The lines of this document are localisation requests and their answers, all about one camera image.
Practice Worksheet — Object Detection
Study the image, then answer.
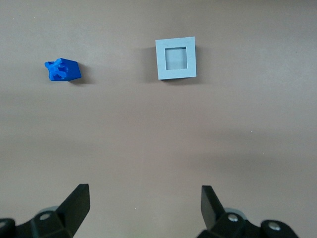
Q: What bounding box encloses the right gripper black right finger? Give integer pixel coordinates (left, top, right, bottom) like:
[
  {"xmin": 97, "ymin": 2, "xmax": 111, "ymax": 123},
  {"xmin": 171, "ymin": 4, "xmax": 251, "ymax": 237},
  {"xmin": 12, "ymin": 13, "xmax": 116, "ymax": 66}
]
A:
[{"xmin": 195, "ymin": 185, "xmax": 301, "ymax": 238}]

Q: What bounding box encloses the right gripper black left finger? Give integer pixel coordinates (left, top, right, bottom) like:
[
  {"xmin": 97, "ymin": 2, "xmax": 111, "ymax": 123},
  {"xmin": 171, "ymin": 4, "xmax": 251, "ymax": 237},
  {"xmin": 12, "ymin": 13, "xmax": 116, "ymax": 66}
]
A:
[{"xmin": 0, "ymin": 183, "xmax": 91, "ymax": 238}]

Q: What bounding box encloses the blue plastic insert part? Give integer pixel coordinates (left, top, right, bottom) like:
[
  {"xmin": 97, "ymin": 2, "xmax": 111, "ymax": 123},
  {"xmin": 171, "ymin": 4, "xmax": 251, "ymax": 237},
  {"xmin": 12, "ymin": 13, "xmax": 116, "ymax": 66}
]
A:
[{"xmin": 44, "ymin": 58, "xmax": 82, "ymax": 82}]

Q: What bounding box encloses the gray square base block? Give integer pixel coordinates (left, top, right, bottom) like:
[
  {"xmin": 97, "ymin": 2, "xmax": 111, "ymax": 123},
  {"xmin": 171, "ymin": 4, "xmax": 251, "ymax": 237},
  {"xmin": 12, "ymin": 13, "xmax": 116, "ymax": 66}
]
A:
[{"xmin": 155, "ymin": 36, "xmax": 198, "ymax": 81}]

